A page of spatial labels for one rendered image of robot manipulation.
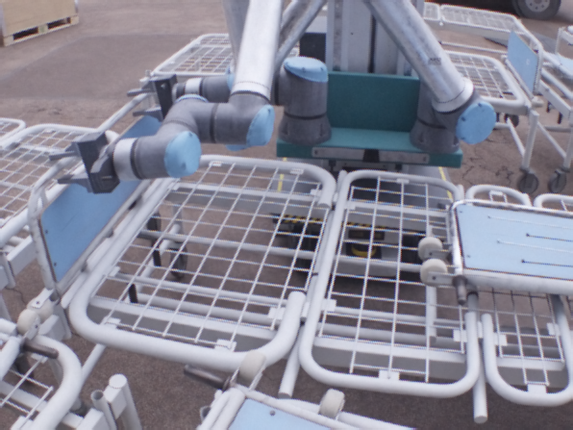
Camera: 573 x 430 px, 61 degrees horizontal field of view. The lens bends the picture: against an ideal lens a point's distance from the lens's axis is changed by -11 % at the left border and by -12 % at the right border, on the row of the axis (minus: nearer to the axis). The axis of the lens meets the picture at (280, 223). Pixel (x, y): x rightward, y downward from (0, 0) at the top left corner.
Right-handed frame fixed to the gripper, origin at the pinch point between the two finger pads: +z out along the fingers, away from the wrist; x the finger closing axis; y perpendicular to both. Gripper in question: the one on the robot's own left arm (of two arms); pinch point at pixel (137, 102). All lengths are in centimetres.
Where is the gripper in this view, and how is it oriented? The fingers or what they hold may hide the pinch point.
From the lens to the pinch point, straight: 160.8
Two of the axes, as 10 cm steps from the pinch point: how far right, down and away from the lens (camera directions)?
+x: 1.6, 8.5, 5.1
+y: -2.1, 5.3, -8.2
